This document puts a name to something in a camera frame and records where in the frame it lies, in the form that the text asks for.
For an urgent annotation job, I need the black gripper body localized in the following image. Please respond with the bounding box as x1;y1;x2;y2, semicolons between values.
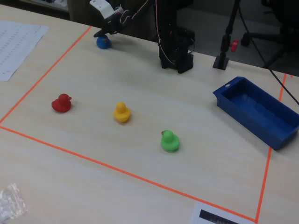
107;8;133;31

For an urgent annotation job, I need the blue rubber duck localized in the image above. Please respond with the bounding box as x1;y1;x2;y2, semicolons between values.
96;35;112;50

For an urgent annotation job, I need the red rubber duck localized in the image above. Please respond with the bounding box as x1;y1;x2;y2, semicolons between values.
51;93;72;114

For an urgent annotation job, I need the yellow rubber duck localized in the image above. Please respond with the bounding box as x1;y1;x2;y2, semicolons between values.
113;102;131;123

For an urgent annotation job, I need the green rubber duck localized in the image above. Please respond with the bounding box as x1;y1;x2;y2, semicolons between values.
160;129;180;153

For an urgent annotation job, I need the blue plastic box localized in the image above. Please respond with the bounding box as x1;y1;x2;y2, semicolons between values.
212;76;299;151

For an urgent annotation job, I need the orange tape strip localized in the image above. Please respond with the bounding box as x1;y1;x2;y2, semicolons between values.
0;25;93;124
0;125;257;222
255;73;287;224

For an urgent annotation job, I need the white printed paper sheet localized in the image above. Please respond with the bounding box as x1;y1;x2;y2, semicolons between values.
0;20;50;82

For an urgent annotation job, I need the black office chair base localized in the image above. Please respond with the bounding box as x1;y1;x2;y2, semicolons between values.
240;0;299;47

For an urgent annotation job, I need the clear plastic bag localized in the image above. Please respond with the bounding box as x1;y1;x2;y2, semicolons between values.
0;182;28;224

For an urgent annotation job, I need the paper with black bar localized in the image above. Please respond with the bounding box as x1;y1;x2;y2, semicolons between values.
189;202;256;224

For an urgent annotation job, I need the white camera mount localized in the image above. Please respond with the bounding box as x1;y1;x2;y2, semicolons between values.
89;0;124;20

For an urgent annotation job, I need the white red servo wire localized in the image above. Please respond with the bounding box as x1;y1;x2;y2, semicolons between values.
155;0;164;64

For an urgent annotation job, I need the black camera stand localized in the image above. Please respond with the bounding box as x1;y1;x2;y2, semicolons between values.
212;0;242;71

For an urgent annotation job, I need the long black cable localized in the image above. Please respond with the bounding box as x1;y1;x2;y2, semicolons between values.
237;0;299;105

